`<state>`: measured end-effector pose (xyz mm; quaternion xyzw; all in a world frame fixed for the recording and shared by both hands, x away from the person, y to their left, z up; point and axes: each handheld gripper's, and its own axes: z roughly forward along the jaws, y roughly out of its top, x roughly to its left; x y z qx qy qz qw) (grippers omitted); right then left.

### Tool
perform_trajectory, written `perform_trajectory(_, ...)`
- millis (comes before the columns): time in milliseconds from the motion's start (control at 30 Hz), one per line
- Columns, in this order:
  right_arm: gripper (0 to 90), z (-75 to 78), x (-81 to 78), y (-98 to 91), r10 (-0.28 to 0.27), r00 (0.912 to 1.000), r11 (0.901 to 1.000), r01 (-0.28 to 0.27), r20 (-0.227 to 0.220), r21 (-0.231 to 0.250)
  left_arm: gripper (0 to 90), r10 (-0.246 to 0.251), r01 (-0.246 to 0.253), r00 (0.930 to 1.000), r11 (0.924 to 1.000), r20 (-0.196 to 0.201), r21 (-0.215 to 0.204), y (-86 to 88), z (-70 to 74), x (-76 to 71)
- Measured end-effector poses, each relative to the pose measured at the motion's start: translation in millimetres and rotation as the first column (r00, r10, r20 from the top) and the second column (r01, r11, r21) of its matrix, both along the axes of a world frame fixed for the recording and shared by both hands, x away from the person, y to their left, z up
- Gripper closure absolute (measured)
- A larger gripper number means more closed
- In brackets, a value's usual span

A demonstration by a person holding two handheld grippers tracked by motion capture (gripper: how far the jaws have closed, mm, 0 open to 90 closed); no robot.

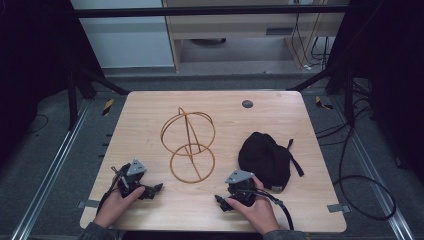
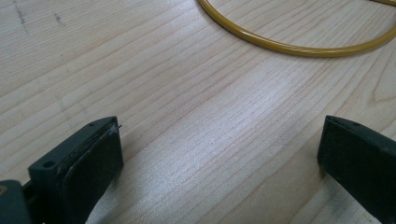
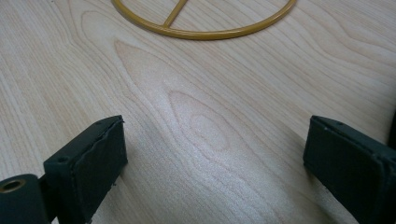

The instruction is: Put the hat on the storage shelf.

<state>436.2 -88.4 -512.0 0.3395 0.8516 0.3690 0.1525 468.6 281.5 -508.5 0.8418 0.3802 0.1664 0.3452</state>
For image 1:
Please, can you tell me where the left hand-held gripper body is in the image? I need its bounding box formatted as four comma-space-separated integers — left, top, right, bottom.
114, 158, 150, 200

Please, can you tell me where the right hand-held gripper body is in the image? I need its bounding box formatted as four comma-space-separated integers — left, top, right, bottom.
224, 169, 258, 207

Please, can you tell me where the black cap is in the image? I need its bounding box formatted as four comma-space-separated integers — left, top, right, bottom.
237, 131, 306, 194

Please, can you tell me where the person's right hand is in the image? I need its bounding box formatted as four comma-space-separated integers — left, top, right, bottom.
226, 175, 281, 236

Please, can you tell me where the person's left hand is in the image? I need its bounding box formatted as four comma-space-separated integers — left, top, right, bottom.
92, 185, 147, 230

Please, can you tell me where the black yellow striped tape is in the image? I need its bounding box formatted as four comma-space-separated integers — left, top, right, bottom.
101, 98, 115, 117
314, 95, 334, 111

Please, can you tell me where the black metal stand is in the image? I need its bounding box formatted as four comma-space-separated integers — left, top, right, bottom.
66, 64, 131, 132
286, 64, 356, 127

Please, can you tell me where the white cabinet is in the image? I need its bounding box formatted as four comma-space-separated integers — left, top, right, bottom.
69, 0, 175, 70

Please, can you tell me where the dark curtain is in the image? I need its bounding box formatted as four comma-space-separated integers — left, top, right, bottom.
0, 0, 105, 169
324, 0, 424, 186

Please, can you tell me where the light wooden desk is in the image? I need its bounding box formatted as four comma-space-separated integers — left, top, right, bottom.
161, 0, 349, 72

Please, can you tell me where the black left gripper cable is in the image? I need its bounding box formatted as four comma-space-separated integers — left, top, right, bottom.
95, 165, 125, 215

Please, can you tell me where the grey metal table bracket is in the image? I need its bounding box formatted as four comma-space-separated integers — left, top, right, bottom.
326, 203, 352, 214
76, 199, 101, 210

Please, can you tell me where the gold wire hat stand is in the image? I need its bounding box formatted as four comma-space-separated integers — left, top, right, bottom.
159, 106, 217, 185

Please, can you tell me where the aluminium floor rail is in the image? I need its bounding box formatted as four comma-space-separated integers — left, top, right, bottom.
329, 94, 416, 240
9, 99, 92, 240

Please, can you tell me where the long black floor cable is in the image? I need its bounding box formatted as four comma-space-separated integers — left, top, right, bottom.
314, 113, 398, 222

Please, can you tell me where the thin black floor cable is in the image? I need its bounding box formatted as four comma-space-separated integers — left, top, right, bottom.
25, 113, 50, 135

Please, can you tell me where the bundle of desk cables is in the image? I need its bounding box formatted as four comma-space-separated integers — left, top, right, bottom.
290, 0, 333, 72

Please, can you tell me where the black horizontal frame bar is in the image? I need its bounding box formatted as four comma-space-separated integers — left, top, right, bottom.
73, 4, 350, 19

